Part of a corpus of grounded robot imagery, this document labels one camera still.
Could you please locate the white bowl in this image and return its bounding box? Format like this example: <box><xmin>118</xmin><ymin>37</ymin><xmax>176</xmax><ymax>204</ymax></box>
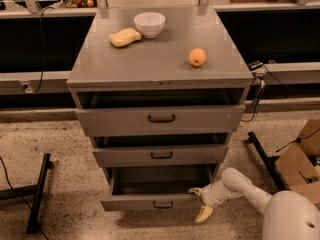
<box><xmin>134</xmin><ymin>12</ymin><xmax>166</xmax><ymax>38</ymax></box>

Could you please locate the black cable by cabinet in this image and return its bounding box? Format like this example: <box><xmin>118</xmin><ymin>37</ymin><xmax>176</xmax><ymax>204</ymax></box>
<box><xmin>241</xmin><ymin>60</ymin><xmax>291</xmax><ymax>124</ymax></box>

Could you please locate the black stand leg left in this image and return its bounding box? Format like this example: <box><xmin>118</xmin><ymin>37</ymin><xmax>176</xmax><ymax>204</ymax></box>
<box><xmin>0</xmin><ymin>153</ymin><xmax>53</xmax><ymax>234</ymax></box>

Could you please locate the grey drawer cabinet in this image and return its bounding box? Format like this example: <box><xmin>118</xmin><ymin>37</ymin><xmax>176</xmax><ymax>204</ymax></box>
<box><xmin>66</xmin><ymin>5</ymin><xmax>255</xmax><ymax>185</ymax></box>

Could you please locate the black stand leg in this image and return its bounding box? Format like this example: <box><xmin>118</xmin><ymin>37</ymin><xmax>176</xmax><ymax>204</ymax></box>
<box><xmin>0</xmin><ymin>153</ymin><xmax>53</xmax><ymax>234</ymax></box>
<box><xmin>248</xmin><ymin>132</ymin><xmax>287</xmax><ymax>191</ymax></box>

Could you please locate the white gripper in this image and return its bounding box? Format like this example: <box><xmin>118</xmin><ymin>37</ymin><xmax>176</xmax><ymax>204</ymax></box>
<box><xmin>188</xmin><ymin>180</ymin><xmax>230</xmax><ymax>223</ymax></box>

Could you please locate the black stand leg right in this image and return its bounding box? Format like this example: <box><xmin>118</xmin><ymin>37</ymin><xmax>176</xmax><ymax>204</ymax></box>
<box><xmin>248</xmin><ymin>132</ymin><xmax>287</xmax><ymax>191</ymax></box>

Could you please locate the grey top drawer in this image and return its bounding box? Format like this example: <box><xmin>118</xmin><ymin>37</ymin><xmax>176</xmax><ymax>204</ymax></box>
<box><xmin>75</xmin><ymin>95</ymin><xmax>246</xmax><ymax>138</ymax></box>

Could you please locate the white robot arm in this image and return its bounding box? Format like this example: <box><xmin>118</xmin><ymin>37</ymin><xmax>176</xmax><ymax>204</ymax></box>
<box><xmin>188</xmin><ymin>168</ymin><xmax>320</xmax><ymax>240</ymax></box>

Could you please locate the grey middle drawer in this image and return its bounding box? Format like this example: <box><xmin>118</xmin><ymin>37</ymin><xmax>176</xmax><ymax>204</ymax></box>
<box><xmin>93</xmin><ymin>134</ymin><xmax>229</xmax><ymax>167</ymax></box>

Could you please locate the grey drawer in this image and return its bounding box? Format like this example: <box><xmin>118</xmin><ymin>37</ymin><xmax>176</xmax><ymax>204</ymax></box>
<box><xmin>75</xmin><ymin>95</ymin><xmax>246</xmax><ymax>138</ymax></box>
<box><xmin>102</xmin><ymin>164</ymin><xmax>217</xmax><ymax>211</ymax></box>
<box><xmin>93</xmin><ymin>134</ymin><xmax>229</xmax><ymax>167</ymax></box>

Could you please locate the black cable left wall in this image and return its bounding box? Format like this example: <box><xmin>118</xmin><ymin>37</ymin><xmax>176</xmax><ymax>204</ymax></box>
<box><xmin>22</xmin><ymin>5</ymin><xmax>56</xmax><ymax>94</ymax></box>

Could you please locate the grey bottom drawer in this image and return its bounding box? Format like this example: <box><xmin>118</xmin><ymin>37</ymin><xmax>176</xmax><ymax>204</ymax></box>
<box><xmin>102</xmin><ymin>164</ymin><xmax>217</xmax><ymax>211</ymax></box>

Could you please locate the yellow sponge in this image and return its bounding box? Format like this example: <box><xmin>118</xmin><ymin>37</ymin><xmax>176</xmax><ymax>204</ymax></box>
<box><xmin>108</xmin><ymin>28</ymin><xmax>142</xmax><ymax>48</ymax></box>

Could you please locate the orange fruit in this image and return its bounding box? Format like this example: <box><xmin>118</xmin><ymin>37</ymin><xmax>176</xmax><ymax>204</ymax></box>
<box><xmin>189</xmin><ymin>48</ymin><xmax>206</xmax><ymax>67</ymax></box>

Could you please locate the black cable over box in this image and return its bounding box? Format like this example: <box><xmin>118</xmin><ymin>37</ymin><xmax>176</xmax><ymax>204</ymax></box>
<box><xmin>275</xmin><ymin>128</ymin><xmax>320</xmax><ymax>153</ymax></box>

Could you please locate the cardboard box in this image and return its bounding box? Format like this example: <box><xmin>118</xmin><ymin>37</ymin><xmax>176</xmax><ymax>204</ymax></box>
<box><xmin>275</xmin><ymin>119</ymin><xmax>320</xmax><ymax>207</ymax></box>

